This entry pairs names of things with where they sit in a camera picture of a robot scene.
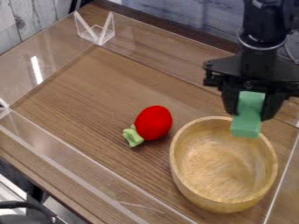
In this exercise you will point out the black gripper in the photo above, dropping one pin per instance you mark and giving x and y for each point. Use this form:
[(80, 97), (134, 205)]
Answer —
[(254, 71)]

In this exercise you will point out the green rectangular block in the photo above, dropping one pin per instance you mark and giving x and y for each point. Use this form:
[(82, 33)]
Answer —
[(247, 122)]

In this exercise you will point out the brown wooden bowl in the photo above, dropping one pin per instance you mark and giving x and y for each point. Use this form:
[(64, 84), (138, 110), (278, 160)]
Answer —
[(223, 172)]

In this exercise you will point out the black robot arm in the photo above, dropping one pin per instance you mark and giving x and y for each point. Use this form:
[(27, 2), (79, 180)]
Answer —
[(270, 20)]

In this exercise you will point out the red plush strawberry toy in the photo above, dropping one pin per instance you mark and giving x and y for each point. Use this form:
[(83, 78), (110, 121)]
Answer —
[(152, 125)]

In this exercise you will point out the clear acrylic enclosure wall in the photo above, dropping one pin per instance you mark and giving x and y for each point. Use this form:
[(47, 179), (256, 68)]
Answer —
[(73, 93)]

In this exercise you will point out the black metal bracket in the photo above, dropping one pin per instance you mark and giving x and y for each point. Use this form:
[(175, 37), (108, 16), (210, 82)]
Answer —
[(37, 214)]

